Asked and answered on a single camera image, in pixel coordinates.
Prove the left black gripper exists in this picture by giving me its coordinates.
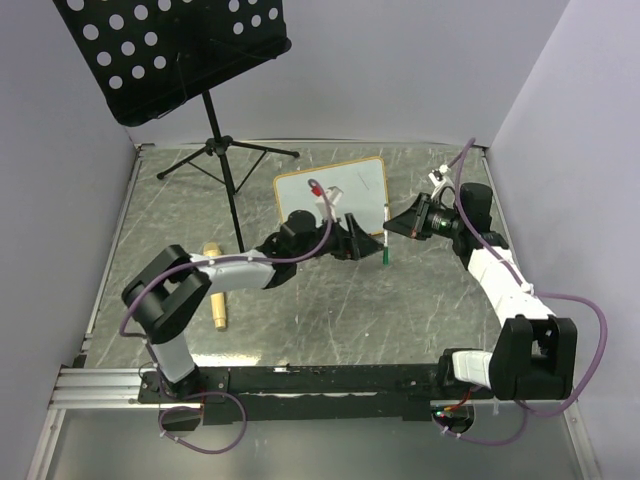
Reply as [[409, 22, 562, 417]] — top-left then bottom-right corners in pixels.
[[295, 214, 385, 264]]

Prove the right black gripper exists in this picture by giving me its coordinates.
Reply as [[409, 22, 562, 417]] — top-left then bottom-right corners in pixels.
[[383, 193, 464, 242]]

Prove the white green whiteboard marker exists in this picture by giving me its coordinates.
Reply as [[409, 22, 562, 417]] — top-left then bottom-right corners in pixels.
[[383, 203, 391, 266]]

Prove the yellow framed whiteboard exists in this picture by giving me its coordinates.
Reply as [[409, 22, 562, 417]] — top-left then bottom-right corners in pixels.
[[273, 156, 390, 235]]

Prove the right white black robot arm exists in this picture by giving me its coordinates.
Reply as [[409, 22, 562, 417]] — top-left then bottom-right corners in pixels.
[[384, 182, 577, 401]]

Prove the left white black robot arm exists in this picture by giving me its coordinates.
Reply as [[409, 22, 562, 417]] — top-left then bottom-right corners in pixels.
[[120, 210, 383, 402]]

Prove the wooden toy microphone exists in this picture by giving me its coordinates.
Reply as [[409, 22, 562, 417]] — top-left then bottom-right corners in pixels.
[[203, 242, 227, 331]]

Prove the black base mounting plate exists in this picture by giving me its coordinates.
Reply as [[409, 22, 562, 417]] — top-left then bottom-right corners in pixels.
[[137, 363, 496, 427]]

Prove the black perforated music stand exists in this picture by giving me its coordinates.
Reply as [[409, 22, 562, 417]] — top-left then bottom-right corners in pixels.
[[51, 0, 301, 257]]

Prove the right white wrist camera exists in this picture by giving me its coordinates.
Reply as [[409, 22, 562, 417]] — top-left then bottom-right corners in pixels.
[[428, 164, 453, 198]]

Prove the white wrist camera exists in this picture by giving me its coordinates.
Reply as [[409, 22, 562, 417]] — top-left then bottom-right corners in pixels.
[[311, 184, 343, 221], [428, 164, 453, 198]]

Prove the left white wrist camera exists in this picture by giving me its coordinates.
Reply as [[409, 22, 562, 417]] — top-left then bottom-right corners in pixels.
[[311, 184, 343, 221]]

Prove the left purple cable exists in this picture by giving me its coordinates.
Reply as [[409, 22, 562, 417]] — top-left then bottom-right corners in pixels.
[[118, 177, 335, 455]]

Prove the aluminium extrusion rail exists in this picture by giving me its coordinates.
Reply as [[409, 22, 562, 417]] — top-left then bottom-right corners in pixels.
[[49, 368, 142, 410]]

